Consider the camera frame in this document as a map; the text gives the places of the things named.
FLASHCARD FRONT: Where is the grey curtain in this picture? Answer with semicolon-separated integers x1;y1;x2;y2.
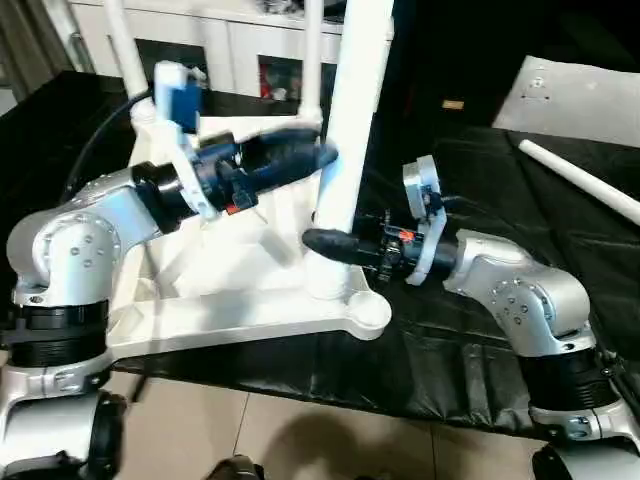
0;0;73;101

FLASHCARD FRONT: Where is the black cabinet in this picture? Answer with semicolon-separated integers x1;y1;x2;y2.
388;0;640;136

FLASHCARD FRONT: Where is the dark tangled clutter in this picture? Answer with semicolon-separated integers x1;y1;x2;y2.
262;0;306;17

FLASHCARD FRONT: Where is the black robot left foot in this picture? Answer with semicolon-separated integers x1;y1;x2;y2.
205;458;266;480

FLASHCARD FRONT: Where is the white plastic table top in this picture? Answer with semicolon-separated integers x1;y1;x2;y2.
105;100;394;357

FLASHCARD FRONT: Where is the white plastic table leg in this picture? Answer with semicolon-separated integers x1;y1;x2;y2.
300;0;327;127
304;0;397;302
103;0;157;127
518;138;640;226

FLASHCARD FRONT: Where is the white plastic bag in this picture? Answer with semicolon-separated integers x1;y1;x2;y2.
492;55;640;147

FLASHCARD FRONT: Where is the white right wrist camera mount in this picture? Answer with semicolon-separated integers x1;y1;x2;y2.
402;155;451;286

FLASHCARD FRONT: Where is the black work mat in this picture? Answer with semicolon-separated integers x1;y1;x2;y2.
0;72;640;441

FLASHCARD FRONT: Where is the white cabinet with glass doors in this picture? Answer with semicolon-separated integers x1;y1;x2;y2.
65;0;396;103

